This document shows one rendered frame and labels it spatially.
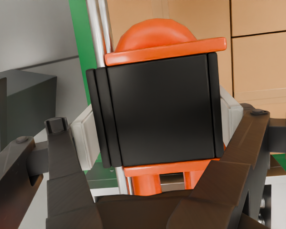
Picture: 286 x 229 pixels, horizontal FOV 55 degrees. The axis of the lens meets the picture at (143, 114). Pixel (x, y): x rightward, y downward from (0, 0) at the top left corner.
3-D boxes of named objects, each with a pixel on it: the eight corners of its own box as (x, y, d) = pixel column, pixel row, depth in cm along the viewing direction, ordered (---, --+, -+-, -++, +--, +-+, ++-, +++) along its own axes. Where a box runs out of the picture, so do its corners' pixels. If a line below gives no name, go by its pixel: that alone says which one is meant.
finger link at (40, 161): (68, 174, 15) (15, 179, 15) (91, 139, 19) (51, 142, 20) (62, 148, 14) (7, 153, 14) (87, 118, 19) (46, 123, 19)
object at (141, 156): (220, 141, 23) (235, 168, 18) (132, 150, 24) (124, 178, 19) (212, 37, 21) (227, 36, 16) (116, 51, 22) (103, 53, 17)
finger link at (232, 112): (229, 107, 15) (244, 106, 14) (209, 83, 21) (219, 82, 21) (231, 159, 15) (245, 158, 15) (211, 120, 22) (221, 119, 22)
